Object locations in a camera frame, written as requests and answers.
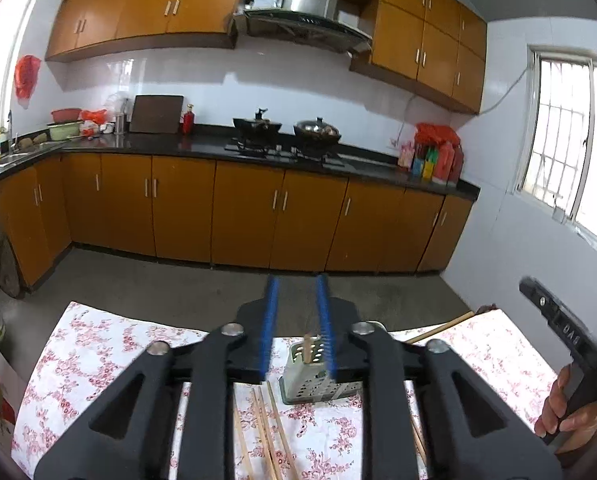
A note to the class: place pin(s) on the grey perforated utensil holder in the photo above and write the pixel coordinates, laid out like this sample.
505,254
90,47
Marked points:
303,384

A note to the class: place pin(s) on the pink packet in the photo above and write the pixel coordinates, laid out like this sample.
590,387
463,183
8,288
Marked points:
406,156

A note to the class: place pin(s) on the red bottle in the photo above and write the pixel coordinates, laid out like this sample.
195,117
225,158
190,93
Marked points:
188,121

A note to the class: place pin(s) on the colourful seasoning packets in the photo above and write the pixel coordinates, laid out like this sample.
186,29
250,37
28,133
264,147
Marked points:
428,162

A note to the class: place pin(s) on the small red plastic bag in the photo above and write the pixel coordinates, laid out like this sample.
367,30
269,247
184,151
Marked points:
93,119

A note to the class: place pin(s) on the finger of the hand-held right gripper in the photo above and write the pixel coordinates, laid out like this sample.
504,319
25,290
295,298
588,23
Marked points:
558,312

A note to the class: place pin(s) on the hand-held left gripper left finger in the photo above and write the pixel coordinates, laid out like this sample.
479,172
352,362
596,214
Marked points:
268,330

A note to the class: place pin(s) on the person's right hand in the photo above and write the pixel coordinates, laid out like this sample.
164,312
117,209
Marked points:
553,395

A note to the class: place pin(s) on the orange wooden corner upper cabinets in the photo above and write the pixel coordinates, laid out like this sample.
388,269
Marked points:
428,30

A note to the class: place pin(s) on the orange wooden lower cabinets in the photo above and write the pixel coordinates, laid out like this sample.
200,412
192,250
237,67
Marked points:
178,210

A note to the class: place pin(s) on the round wooden chopping block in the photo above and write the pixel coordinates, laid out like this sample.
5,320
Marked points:
3,260

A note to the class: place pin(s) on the brown kitchen cabinets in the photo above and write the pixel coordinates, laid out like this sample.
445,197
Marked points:
178,144

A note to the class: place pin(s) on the red plastic basin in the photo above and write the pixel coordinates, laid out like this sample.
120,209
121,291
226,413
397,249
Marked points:
66,115

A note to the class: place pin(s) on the dark brown cutting board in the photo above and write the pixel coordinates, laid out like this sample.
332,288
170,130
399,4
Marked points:
156,114

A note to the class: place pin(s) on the steel faucet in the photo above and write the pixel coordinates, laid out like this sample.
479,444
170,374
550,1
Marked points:
12,135

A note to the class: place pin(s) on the bright side window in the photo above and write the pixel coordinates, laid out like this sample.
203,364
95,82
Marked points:
3,50

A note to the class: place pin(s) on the black wok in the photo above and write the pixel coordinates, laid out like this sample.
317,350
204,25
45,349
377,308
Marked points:
256,127

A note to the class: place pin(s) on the hanging red plastic bag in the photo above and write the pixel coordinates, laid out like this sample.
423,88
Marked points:
27,77

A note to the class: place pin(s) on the red floral tablecloth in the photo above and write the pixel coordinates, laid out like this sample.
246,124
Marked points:
103,340

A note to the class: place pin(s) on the barred window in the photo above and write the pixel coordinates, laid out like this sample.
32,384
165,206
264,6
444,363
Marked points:
563,135

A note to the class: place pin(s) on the wooden chopstick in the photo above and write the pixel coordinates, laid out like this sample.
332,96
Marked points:
306,352
271,452
418,440
281,425
242,440
262,435
443,326

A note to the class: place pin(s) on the large red bags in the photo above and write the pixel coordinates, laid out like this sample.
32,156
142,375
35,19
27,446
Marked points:
441,137

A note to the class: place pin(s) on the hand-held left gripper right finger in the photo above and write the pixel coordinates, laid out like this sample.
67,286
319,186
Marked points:
326,330

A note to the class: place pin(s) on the black gas stove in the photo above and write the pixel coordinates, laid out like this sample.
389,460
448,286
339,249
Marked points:
278,151

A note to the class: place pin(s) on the wok with glass lid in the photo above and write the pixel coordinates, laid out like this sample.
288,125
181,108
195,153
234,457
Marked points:
317,132

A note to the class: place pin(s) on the steel sink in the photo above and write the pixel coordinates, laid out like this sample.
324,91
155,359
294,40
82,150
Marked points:
11,158

